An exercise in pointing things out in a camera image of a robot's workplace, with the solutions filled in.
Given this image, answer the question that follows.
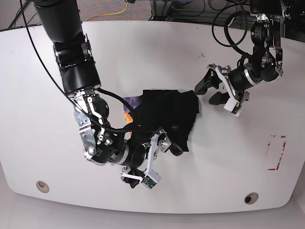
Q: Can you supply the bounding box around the yellow cable on floor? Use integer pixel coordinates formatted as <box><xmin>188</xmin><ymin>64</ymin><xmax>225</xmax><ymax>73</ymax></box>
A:
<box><xmin>86</xmin><ymin>2</ymin><xmax>131</xmax><ymax>22</ymax></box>

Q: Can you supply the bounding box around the right table cable grommet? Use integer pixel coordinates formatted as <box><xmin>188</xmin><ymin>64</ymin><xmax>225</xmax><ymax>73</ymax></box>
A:
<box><xmin>244</xmin><ymin>192</ymin><xmax>259</xmax><ymax>205</ymax></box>

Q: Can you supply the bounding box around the left table cable grommet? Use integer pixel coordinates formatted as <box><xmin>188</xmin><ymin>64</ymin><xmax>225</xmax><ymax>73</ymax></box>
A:
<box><xmin>36</xmin><ymin>181</ymin><xmax>50</xmax><ymax>193</ymax></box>

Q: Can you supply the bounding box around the table cable grommet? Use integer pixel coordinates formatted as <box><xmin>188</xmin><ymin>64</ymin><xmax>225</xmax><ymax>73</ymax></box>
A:
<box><xmin>36</xmin><ymin>181</ymin><xmax>50</xmax><ymax>193</ymax></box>
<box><xmin>244</xmin><ymin>192</ymin><xmax>259</xmax><ymax>205</ymax></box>

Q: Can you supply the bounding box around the red tape rectangle marking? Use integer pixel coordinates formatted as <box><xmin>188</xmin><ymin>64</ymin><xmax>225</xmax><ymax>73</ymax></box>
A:
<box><xmin>265</xmin><ymin>135</ymin><xmax>286</xmax><ymax>171</ymax></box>

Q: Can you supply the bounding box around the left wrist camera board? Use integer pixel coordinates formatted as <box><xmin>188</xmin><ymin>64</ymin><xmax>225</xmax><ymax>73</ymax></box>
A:
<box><xmin>224</xmin><ymin>98</ymin><xmax>243</xmax><ymax>117</ymax></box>

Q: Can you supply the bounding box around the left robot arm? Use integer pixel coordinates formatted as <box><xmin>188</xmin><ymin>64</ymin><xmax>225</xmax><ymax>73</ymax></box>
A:
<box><xmin>194</xmin><ymin>0</ymin><xmax>283</xmax><ymax>106</ymax></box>

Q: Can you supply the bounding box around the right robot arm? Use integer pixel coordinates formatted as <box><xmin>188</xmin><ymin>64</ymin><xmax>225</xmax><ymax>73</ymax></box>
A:
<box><xmin>33</xmin><ymin>0</ymin><xmax>173</xmax><ymax>190</ymax></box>

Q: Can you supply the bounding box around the black t-shirt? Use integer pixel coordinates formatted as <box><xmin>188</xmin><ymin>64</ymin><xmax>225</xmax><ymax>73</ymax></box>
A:
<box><xmin>124</xmin><ymin>90</ymin><xmax>199</xmax><ymax>152</ymax></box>

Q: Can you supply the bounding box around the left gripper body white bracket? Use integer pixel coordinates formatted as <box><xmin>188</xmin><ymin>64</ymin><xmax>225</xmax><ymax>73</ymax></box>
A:
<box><xmin>207</xmin><ymin>64</ymin><xmax>250</xmax><ymax>103</ymax></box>

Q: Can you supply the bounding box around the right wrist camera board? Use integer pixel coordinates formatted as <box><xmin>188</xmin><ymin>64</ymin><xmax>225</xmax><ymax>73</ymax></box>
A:
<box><xmin>140</xmin><ymin>171</ymin><xmax>161</xmax><ymax>191</ymax></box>

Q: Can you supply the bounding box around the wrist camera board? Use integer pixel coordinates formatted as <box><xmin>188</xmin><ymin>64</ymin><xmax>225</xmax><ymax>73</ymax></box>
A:
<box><xmin>140</xmin><ymin>171</ymin><xmax>161</xmax><ymax>191</ymax></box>
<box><xmin>224</xmin><ymin>98</ymin><xmax>243</xmax><ymax>117</ymax></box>

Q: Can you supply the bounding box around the aluminium frame stand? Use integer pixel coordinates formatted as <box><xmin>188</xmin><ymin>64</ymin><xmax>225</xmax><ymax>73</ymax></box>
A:
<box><xmin>149</xmin><ymin>0</ymin><xmax>172</xmax><ymax>21</ymax></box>

